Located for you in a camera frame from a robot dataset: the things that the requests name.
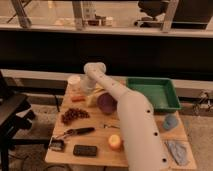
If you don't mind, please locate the blue toy object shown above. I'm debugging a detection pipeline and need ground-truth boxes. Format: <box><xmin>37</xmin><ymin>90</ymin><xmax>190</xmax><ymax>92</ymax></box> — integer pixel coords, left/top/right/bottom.
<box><xmin>163</xmin><ymin>114</ymin><xmax>178</xmax><ymax>130</ymax></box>

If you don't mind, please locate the small black brush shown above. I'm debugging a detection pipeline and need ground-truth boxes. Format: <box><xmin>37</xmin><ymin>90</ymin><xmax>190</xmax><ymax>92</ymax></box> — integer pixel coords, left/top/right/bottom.
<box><xmin>49</xmin><ymin>139</ymin><xmax>65</xmax><ymax>151</ymax></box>

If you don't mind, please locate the purple bowl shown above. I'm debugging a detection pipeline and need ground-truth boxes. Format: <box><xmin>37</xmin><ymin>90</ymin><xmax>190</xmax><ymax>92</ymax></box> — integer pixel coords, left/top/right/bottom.
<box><xmin>97</xmin><ymin>93</ymin><xmax>117</xmax><ymax>114</ymax></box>

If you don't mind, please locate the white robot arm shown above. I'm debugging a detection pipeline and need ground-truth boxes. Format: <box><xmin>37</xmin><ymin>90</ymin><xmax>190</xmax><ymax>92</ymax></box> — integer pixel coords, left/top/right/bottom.
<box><xmin>83</xmin><ymin>62</ymin><xmax>169</xmax><ymax>171</ymax></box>

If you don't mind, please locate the bunch of dark grapes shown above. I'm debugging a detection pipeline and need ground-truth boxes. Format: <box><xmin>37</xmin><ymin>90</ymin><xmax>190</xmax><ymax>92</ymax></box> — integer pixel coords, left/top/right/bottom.
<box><xmin>61</xmin><ymin>108</ymin><xmax>90</xmax><ymax>125</ymax></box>

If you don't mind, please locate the black chair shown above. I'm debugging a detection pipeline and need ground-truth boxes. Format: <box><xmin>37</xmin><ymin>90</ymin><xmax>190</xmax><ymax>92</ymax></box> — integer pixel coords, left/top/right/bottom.
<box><xmin>0</xmin><ymin>72</ymin><xmax>36</xmax><ymax>171</ymax></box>

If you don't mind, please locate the black handled kitchen tool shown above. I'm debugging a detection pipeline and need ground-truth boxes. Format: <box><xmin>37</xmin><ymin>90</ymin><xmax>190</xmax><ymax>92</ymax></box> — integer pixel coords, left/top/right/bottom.
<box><xmin>56</xmin><ymin>127</ymin><xmax>95</xmax><ymax>138</ymax></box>

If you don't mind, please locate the blue grey cloth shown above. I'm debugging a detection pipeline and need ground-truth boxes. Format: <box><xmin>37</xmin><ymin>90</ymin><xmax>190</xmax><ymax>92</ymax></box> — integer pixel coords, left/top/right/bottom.
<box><xmin>165</xmin><ymin>140</ymin><xmax>189</xmax><ymax>166</ymax></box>

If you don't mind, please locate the green plastic tray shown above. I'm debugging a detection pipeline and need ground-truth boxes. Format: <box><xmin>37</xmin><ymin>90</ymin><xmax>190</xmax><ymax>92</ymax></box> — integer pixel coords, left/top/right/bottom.
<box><xmin>126</xmin><ymin>77</ymin><xmax>181</xmax><ymax>113</ymax></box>

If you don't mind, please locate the black rectangular block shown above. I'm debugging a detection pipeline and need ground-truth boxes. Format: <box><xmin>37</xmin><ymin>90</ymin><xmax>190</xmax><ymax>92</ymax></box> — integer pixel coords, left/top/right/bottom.
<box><xmin>73</xmin><ymin>145</ymin><xmax>97</xmax><ymax>157</ymax></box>

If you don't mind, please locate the yellow red apple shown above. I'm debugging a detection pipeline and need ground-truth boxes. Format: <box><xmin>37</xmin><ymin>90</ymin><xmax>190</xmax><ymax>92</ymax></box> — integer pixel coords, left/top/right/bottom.
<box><xmin>108</xmin><ymin>134</ymin><xmax>122</xmax><ymax>150</ymax></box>

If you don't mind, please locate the white plastic cup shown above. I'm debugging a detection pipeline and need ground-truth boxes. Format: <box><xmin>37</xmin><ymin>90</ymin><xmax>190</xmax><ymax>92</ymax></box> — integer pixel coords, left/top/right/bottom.
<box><xmin>68</xmin><ymin>75</ymin><xmax>81</xmax><ymax>91</ymax></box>

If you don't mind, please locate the metal fork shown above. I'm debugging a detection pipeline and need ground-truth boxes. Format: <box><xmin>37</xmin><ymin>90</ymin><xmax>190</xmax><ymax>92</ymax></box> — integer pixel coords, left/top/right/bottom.
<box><xmin>100</xmin><ymin>123</ymin><xmax>120</xmax><ymax>129</ymax></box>

